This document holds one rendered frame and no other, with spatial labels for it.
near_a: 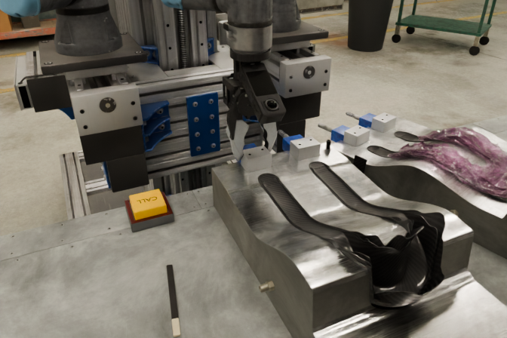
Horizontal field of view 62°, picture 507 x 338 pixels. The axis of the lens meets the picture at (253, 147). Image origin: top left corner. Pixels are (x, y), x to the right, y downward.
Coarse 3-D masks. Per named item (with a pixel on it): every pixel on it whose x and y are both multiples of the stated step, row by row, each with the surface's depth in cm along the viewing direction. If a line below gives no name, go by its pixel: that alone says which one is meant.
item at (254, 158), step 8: (248, 144) 86; (248, 152) 81; (256, 152) 81; (264, 152) 81; (248, 160) 79; (256, 160) 79; (264, 160) 80; (248, 168) 80; (256, 168) 80; (264, 168) 81
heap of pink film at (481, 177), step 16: (448, 128) 94; (464, 128) 90; (416, 144) 87; (432, 144) 84; (464, 144) 87; (480, 144) 86; (496, 144) 87; (432, 160) 82; (448, 160) 80; (464, 160) 79; (496, 160) 81; (464, 176) 78; (480, 176) 77; (496, 176) 78; (496, 192) 76
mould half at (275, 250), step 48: (240, 192) 75; (384, 192) 75; (240, 240) 73; (288, 240) 61; (384, 240) 57; (288, 288) 57; (336, 288) 51; (480, 288) 59; (336, 336) 52; (384, 336) 52; (432, 336) 52; (480, 336) 52
